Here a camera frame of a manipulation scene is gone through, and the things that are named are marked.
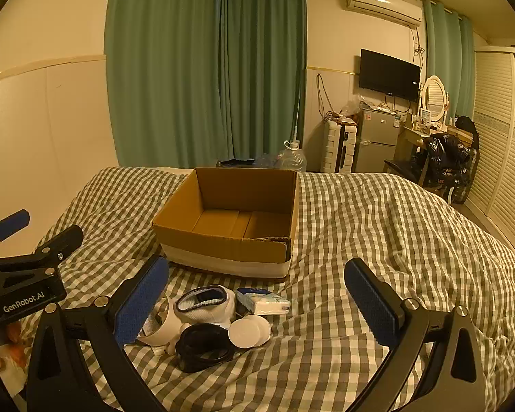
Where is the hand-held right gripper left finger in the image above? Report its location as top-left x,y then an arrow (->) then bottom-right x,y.
26,254 -> 170,412

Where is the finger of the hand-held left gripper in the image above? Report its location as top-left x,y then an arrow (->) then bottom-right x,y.
0,225 -> 84,287
0,209 -> 31,262

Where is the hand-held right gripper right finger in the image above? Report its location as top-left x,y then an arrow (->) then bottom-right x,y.
344,257 -> 488,412

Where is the white tape roll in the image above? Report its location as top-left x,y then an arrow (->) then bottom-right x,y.
135,289 -> 185,346

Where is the white grey-rimmed sock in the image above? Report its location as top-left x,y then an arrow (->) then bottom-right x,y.
174,285 -> 237,324

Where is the brown cardboard box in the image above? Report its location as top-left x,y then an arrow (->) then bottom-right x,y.
151,167 -> 300,282

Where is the blue and white tissue pack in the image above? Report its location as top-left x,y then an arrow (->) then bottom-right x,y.
236,287 -> 291,316

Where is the white round jar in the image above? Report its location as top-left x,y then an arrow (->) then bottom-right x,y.
228,314 -> 272,350

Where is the printed paper packet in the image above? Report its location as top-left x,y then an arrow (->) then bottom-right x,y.
0,322 -> 28,398

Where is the checked bed sheet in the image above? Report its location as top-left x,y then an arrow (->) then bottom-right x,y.
9,165 -> 515,412

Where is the dark stool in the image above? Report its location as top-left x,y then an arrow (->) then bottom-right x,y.
384,159 -> 425,187

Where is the white ribbed suitcase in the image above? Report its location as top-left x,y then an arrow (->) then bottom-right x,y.
320,119 -> 361,174

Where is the grey small fridge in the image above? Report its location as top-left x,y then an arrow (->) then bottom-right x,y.
354,105 -> 402,173

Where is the clear large water bottle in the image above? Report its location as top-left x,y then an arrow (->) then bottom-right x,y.
278,139 -> 307,173

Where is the cream dressing table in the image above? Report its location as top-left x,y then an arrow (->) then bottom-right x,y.
401,114 -> 456,172

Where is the clear plastic bag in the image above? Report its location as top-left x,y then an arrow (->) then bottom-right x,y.
255,152 -> 282,170

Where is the crumpled plastic bag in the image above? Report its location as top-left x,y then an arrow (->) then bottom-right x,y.
339,99 -> 363,123

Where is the wide green curtain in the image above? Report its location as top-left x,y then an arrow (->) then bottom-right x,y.
217,0 -> 307,168
104,0 -> 220,170

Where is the white louvred wardrobe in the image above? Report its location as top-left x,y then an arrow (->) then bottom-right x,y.
472,45 -> 515,258

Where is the oval white-framed mirror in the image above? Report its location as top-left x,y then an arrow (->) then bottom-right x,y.
420,75 -> 449,129

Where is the narrow green curtain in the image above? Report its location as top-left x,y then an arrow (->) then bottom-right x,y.
424,0 -> 475,122

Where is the white air conditioner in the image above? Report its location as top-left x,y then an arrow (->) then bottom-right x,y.
345,0 -> 425,30

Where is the thin wall cable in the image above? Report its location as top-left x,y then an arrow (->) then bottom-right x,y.
317,73 -> 340,122

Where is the black wall television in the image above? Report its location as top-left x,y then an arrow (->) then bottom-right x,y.
359,48 -> 422,103

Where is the air conditioner cord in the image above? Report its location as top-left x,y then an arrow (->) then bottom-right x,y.
411,28 -> 426,57

